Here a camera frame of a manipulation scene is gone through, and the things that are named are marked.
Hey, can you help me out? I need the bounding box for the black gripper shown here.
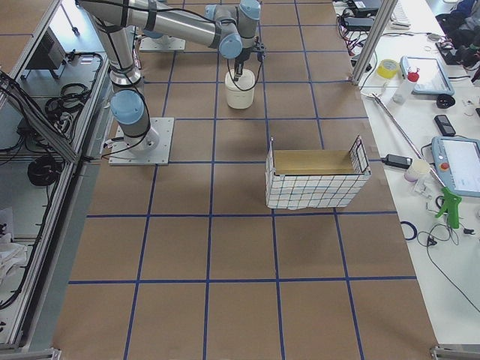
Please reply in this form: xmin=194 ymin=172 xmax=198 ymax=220
xmin=233 ymin=37 xmax=266 ymax=81

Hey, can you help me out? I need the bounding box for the white trash can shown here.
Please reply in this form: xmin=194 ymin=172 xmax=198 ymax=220
xmin=224 ymin=69 xmax=256 ymax=110

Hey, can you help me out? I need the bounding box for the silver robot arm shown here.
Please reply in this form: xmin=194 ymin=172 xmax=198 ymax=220
xmin=79 ymin=1 xmax=265 ymax=162

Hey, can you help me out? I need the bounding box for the grid-pattern storage box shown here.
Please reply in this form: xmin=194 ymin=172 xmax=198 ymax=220
xmin=265 ymin=136 xmax=371 ymax=210

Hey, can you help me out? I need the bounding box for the yellow tape roll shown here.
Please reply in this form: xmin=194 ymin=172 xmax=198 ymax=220
xmin=376 ymin=59 xmax=400 ymax=80

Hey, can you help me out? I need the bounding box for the clear bottle red cap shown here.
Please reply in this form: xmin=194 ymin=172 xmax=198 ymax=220
xmin=392 ymin=67 xmax=419 ymax=105

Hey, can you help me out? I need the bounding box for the black power adapter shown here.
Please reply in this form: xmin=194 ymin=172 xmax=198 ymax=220
xmin=381 ymin=154 xmax=413 ymax=170

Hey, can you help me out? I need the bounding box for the blue teach pendant far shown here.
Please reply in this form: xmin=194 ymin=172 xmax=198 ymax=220
xmin=400 ymin=56 xmax=455 ymax=96

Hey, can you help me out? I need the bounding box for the blue teach pendant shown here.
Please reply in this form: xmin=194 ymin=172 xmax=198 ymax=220
xmin=400 ymin=56 xmax=455 ymax=96
xmin=431 ymin=136 xmax=479 ymax=197

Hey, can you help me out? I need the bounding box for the white paper cup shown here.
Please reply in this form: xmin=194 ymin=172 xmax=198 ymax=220
xmin=403 ymin=158 xmax=431 ymax=182

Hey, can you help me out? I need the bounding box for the blue teach pendant near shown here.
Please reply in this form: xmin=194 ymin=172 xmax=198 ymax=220
xmin=431 ymin=136 xmax=479 ymax=197

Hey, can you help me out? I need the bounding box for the crumpled white cloth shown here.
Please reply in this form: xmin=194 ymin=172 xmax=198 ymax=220
xmin=0 ymin=205 xmax=29 ymax=286

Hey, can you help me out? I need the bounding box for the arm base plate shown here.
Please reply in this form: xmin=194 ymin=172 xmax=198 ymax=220
xmin=108 ymin=117 xmax=175 ymax=166
xmin=139 ymin=35 xmax=186 ymax=53

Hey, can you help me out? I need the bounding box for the aluminium frame post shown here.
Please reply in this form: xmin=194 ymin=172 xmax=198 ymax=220
xmin=350 ymin=0 xmax=398 ymax=86

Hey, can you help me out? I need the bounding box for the green handled reacher tool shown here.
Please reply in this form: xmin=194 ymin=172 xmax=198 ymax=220
xmin=361 ymin=91 xmax=462 ymax=230

